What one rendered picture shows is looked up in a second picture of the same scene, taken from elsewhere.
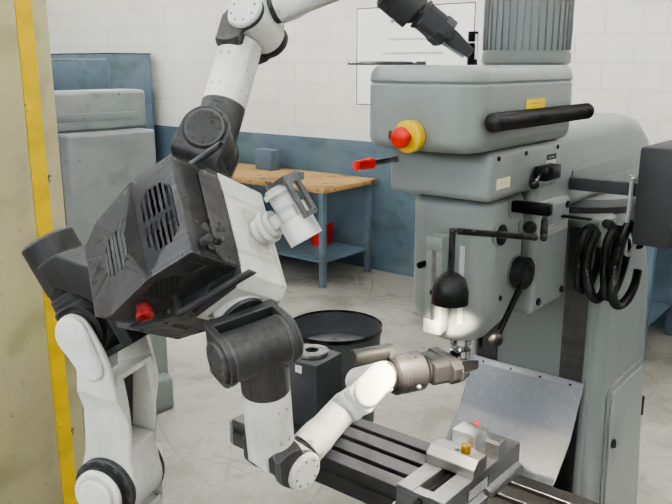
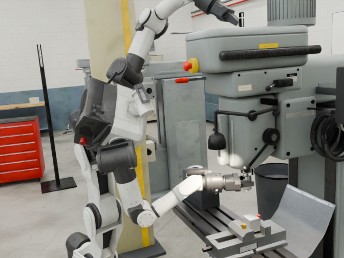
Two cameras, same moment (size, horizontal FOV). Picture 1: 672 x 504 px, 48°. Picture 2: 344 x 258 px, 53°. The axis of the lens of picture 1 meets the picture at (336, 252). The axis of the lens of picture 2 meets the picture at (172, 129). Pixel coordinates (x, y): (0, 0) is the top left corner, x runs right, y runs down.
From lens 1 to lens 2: 0.75 m
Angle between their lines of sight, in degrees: 29
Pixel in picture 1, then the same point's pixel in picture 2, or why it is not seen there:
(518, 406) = (302, 213)
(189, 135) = (111, 69)
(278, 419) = (127, 192)
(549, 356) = (320, 188)
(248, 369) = (107, 167)
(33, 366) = not seen: hidden behind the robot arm
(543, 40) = (289, 13)
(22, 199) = not seen: hidden behind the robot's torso
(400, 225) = not seen: outside the picture
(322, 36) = (314, 29)
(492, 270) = (247, 133)
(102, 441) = (91, 196)
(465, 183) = (226, 88)
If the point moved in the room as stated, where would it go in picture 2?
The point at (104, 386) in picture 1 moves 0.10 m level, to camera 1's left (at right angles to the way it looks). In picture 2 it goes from (87, 172) to (72, 171)
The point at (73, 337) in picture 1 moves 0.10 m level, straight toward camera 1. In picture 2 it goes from (78, 152) to (69, 157)
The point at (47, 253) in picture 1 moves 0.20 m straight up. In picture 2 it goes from (73, 119) to (69, 80)
